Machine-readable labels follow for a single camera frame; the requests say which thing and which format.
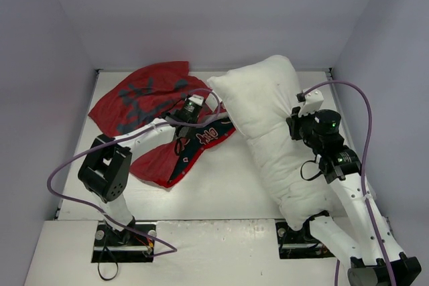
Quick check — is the white pillow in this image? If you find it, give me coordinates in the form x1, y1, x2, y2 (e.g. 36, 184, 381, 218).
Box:
208, 55, 345, 230

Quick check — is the red navy pillowcase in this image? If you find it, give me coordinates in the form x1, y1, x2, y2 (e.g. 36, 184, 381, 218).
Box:
88, 61, 235, 188

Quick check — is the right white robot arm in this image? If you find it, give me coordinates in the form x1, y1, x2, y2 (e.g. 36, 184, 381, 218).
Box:
286, 106, 422, 285

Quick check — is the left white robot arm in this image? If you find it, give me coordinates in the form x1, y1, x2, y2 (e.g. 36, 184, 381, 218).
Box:
78, 94, 204, 246

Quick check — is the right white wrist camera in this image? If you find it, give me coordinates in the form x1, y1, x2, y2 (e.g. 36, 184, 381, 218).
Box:
296, 90, 324, 118

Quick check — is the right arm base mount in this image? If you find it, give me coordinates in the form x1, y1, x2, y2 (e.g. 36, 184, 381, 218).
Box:
275, 221, 334, 259

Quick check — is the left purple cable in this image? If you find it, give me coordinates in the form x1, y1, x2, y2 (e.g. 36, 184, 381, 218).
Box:
46, 88, 224, 257

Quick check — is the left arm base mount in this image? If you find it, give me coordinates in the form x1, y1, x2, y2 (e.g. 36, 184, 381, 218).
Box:
91, 222, 155, 263

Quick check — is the thin black wire loop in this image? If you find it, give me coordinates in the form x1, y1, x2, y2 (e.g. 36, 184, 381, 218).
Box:
97, 245, 120, 281

